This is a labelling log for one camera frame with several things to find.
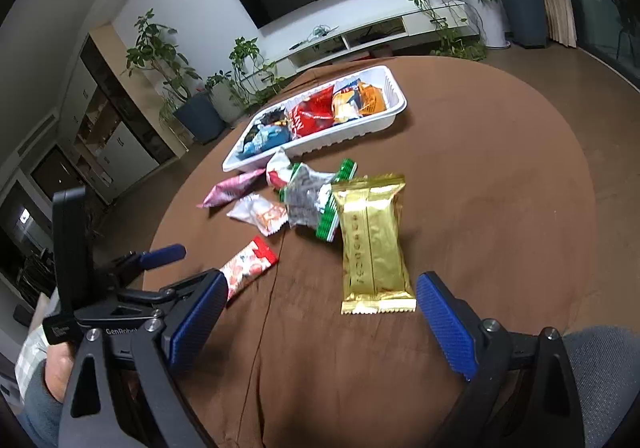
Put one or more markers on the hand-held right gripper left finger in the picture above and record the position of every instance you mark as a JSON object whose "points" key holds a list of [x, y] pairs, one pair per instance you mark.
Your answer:
{"points": [[197, 323]]}

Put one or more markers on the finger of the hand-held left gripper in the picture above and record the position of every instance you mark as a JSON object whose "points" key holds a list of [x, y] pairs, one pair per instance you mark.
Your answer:
{"points": [[170, 293], [162, 254]]}

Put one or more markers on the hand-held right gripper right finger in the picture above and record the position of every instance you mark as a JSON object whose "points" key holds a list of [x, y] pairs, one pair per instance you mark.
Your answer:
{"points": [[445, 323]]}

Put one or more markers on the red and white snack packet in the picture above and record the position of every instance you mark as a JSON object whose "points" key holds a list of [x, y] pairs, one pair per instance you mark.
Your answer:
{"points": [[247, 268]]}

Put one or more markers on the pink snack packet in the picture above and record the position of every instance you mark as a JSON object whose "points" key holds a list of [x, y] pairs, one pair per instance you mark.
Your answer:
{"points": [[232, 188]]}

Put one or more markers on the gold snack packet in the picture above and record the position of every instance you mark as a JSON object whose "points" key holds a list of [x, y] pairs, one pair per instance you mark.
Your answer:
{"points": [[372, 248]]}

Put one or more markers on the white printed snack packet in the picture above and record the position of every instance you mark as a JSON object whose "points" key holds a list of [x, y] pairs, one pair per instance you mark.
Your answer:
{"points": [[260, 213]]}

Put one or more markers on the white red-edged snack packet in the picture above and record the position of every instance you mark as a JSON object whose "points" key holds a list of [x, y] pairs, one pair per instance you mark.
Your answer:
{"points": [[280, 170]]}

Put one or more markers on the grey green-edged snack packet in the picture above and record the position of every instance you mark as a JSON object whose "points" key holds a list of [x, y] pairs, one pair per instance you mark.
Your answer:
{"points": [[305, 198]]}

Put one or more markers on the blue panda snack packet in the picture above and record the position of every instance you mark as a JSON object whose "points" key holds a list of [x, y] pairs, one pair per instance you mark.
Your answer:
{"points": [[267, 137]]}

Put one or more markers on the black snack packet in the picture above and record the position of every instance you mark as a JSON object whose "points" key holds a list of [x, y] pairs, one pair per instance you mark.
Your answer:
{"points": [[272, 116]]}

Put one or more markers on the red white-lettered snack packet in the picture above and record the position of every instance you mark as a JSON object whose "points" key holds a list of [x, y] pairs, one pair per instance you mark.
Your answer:
{"points": [[310, 120]]}

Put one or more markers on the white plastic tray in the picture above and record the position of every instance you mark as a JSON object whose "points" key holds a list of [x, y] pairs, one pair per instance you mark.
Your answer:
{"points": [[350, 130]]}

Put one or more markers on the orange snack packet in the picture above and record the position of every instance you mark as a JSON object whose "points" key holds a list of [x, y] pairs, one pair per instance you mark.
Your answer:
{"points": [[372, 100]]}

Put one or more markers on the blue and white cracker packet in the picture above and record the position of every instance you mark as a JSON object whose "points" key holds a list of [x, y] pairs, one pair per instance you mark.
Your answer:
{"points": [[347, 97]]}

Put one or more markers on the person's left hand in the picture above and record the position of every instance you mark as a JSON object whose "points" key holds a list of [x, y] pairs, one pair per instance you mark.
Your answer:
{"points": [[59, 370]]}

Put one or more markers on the tall tree in blue pot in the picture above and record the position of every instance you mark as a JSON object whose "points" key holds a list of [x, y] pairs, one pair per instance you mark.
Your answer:
{"points": [[200, 120]]}

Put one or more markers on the brown tablecloth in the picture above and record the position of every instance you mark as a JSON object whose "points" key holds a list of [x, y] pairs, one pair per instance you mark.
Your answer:
{"points": [[490, 188]]}

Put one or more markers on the small plant in grey pot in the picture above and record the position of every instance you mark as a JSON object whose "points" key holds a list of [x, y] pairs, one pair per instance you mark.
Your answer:
{"points": [[227, 102]]}

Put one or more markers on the grey fabric chair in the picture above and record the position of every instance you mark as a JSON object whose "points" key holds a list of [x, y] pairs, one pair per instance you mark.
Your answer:
{"points": [[605, 378]]}

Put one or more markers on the person's leg in jeans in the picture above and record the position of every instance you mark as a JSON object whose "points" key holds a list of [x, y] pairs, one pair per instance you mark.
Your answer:
{"points": [[42, 418]]}

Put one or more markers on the trailing pothos plant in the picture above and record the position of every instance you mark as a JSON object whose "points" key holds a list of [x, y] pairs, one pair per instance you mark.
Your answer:
{"points": [[440, 7], [250, 62]]}

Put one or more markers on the white television cabinet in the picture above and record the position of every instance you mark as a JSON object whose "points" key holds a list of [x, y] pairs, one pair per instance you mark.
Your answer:
{"points": [[400, 30]]}

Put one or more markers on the leafy plant in white pot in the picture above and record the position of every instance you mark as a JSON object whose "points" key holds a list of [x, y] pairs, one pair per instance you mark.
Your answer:
{"points": [[492, 22]]}

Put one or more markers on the glass sliding door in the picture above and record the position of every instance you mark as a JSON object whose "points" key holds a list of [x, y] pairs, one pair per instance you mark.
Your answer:
{"points": [[605, 2]]}

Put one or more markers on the built-in wall cabinet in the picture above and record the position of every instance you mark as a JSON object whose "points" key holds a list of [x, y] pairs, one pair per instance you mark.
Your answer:
{"points": [[115, 137]]}

